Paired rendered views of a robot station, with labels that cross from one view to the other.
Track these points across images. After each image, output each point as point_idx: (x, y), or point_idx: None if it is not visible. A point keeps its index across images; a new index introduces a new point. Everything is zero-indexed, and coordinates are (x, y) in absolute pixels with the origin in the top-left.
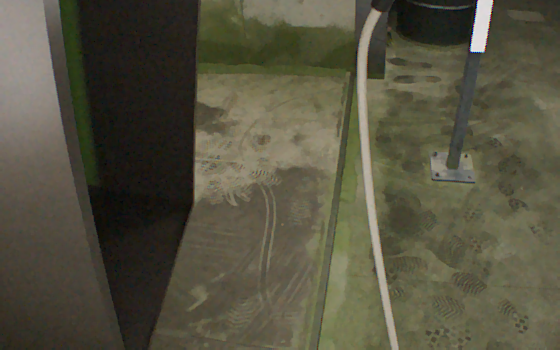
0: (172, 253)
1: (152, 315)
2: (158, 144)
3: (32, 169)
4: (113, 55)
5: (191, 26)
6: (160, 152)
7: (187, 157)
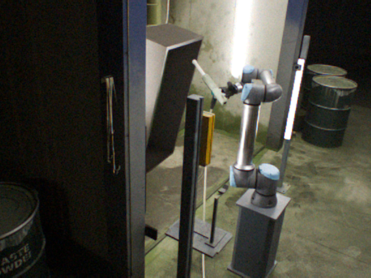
0: (161, 160)
1: (150, 168)
2: (168, 132)
3: (146, 113)
4: (164, 105)
5: (184, 104)
6: (168, 134)
7: (175, 138)
